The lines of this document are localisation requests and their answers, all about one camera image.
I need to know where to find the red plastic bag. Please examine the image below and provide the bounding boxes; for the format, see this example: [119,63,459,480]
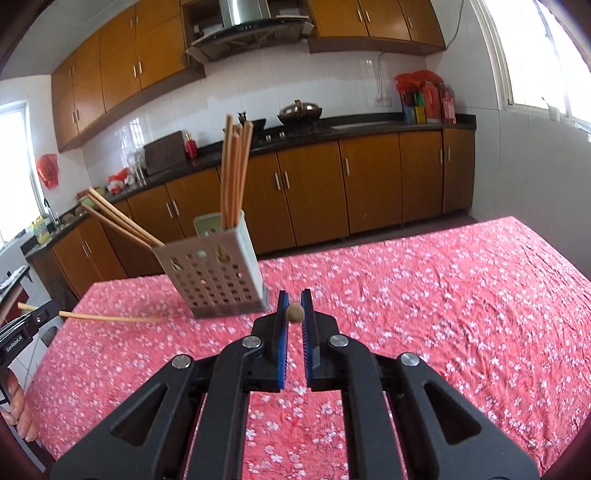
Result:
[396,71,439,93]

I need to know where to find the narrow wooden wall cabinets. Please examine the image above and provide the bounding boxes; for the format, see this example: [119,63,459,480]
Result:
[307,0,447,57]

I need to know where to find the red hanging decoration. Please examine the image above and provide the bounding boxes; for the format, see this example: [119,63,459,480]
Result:
[36,154,61,190]

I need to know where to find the red packets on counter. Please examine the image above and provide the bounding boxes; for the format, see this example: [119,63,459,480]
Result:
[108,168,136,195]

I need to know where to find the long wooden base cabinets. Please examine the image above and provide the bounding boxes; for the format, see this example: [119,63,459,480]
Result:
[111,128,476,259]

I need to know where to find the dark wooden box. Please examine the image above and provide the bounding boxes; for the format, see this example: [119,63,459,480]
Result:
[143,130,188,175]

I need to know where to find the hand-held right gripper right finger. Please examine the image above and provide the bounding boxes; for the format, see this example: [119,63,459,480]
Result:
[301,288,542,480]

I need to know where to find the black wok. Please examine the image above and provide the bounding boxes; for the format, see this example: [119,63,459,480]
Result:
[238,112,268,133]

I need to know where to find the red floral tablecloth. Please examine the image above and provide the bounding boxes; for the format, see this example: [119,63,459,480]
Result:
[23,216,591,480]

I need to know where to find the grey perforated chopstick holder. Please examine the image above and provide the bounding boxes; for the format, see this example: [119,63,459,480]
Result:
[151,210,270,320]

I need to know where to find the short wooden base cabinets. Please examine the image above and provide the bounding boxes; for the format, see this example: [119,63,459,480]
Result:
[25,216,132,301]

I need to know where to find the small side window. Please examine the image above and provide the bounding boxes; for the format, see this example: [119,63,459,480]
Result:
[0,103,29,250]

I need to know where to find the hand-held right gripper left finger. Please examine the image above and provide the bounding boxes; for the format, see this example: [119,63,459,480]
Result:
[51,289,290,480]

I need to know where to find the sink faucet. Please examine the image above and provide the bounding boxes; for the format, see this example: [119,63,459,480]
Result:
[43,198,62,230]

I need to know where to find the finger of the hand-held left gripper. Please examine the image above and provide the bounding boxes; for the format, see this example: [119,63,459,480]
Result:
[0,301,59,370]

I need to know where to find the steel range hood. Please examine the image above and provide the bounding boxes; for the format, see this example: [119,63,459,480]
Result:
[185,0,315,63]

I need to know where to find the colourful seasoning boxes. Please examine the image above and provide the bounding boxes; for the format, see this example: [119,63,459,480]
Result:
[401,90,428,125]

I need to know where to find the large bright window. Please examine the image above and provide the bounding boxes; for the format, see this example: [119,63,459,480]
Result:
[471,0,591,136]

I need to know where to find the person's left hand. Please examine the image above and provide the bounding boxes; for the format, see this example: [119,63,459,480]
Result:
[0,373,41,442]

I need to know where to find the gas stove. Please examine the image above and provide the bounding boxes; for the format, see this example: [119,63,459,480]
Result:
[249,124,334,141]

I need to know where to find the red bottles and packets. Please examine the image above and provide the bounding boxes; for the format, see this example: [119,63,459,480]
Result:
[422,80,458,125]

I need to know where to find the wok with lid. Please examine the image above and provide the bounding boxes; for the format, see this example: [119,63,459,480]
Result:
[276,99,323,128]

